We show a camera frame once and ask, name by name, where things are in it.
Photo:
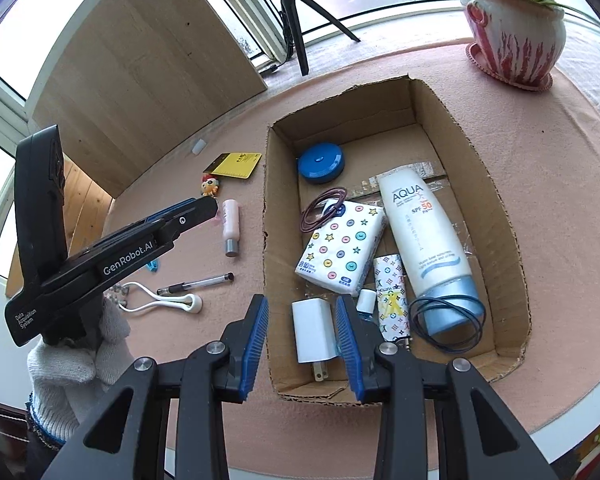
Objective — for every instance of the patterned tissue pack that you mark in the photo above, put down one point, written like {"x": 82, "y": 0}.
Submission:
{"x": 340, "y": 247}

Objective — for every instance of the white wall charger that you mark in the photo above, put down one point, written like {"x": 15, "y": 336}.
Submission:
{"x": 312, "y": 330}

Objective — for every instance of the cardboard box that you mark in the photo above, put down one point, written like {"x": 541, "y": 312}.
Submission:
{"x": 480, "y": 175}

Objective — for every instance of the yellow notepad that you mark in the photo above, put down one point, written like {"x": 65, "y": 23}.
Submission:
{"x": 235, "y": 164}

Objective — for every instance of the pine plank panel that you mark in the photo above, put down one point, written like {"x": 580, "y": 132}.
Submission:
{"x": 87, "y": 200}

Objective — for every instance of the pink bottle grey cap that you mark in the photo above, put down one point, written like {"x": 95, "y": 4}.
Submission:
{"x": 231, "y": 220}

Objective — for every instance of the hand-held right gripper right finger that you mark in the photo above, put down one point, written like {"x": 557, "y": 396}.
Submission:
{"x": 347, "y": 345}

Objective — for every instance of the light wooden board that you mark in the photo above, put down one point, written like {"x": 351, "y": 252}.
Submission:
{"x": 145, "y": 70}

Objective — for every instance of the small white eraser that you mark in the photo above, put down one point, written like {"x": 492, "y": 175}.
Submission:
{"x": 198, "y": 147}

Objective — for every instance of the small blue bottle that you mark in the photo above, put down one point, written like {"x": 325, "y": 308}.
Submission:
{"x": 366, "y": 302}

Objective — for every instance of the white massager grey balls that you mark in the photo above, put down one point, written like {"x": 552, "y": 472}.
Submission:
{"x": 192, "y": 304}

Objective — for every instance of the pink pot saucer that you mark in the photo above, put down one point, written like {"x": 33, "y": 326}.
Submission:
{"x": 480, "y": 67}

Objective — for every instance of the white sunscreen tube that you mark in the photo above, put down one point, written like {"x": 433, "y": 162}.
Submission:
{"x": 420, "y": 230}

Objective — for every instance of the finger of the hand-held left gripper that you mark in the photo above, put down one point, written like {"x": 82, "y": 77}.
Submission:
{"x": 180, "y": 220}

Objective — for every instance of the pink tablecloth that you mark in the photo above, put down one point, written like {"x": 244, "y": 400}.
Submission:
{"x": 555, "y": 235}

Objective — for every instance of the potted spider plant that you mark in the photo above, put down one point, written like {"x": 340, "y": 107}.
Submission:
{"x": 515, "y": 30}

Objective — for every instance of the person's left hand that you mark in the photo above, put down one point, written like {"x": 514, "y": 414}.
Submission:
{"x": 80, "y": 375}

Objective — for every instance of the blue round case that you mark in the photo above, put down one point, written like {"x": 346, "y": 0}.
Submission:
{"x": 321, "y": 162}

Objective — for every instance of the person's left forearm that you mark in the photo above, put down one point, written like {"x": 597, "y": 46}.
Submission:
{"x": 42, "y": 460}

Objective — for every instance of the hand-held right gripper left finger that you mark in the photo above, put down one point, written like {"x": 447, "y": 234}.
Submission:
{"x": 254, "y": 345}

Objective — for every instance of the black tripod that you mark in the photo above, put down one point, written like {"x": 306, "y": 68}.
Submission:
{"x": 295, "y": 25}

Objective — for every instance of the clear gel pen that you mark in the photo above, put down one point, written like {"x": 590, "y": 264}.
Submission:
{"x": 180, "y": 287}

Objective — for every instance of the blue clip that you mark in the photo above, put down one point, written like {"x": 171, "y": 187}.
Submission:
{"x": 153, "y": 266}

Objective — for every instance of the patterned white tube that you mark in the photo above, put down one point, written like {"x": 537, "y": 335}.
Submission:
{"x": 390, "y": 290}

